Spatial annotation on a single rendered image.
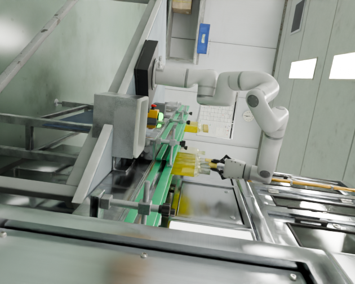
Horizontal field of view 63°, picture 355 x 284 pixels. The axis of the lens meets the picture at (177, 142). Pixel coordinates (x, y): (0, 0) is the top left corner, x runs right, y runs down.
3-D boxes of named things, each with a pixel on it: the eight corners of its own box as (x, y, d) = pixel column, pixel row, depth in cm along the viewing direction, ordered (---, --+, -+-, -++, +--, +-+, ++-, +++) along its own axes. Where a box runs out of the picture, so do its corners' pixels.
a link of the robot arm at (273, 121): (254, 119, 139) (238, 132, 129) (262, 78, 126) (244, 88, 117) (287, 132, 130) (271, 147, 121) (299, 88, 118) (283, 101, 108)
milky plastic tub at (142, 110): (112, 156, 108) (136, 160, 107) (116, 96, 103) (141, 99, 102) (124, 146, 125) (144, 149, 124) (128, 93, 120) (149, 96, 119)
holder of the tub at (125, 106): (110, 170, 109) (131, 173, 109) (115, 96, 103) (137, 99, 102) (122, 158, 126) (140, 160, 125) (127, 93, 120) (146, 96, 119)
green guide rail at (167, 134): (156, 143, 129) (174, 146, 129) (157, 141, 129) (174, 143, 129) (181, 105, 300) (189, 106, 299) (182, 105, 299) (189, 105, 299)
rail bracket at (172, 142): (153, 165, 127) (182, 168, 126) (157, 127, 123) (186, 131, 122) (154, 163, 130) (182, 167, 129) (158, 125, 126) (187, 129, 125)
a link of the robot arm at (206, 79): (187, 68, 147) (219, 72, 146) (183, 94, 148) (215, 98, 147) (187, 64, 137) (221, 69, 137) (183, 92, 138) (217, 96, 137)
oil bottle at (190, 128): (174, 130, 247) (208, 134, 245) (175, 124, 245) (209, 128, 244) (175, 129, 252) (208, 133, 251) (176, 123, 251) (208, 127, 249)
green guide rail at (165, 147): (155, 159, 131) (173, 162, 130) (155, 157, 131) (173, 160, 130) (181, 112, 301) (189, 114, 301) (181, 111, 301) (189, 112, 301)
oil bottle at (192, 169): (155, 172, 139) (199, 178, 138) (156, 160, 138) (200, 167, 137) (156, 168, 145) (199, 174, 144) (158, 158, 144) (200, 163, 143)
